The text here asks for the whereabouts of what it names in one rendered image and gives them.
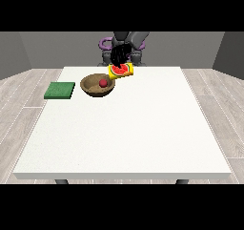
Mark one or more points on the small red ball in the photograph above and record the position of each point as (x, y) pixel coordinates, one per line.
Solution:
(103, 83)

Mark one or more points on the green square pad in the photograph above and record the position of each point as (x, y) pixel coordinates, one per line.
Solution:
(59, 90)

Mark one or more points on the grey robot trunk purple rings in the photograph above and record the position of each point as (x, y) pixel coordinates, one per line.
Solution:
(104, 44)

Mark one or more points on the brown wooden bowl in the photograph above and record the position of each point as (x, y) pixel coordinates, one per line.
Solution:
(92, 88)

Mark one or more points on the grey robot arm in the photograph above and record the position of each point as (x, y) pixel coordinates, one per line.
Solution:
(138, 38)

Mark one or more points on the dark table leg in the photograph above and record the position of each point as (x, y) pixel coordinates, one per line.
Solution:
(182, 181)
(62, 181)

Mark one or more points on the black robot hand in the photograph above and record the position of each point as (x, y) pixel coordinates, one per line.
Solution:
(119, 55)

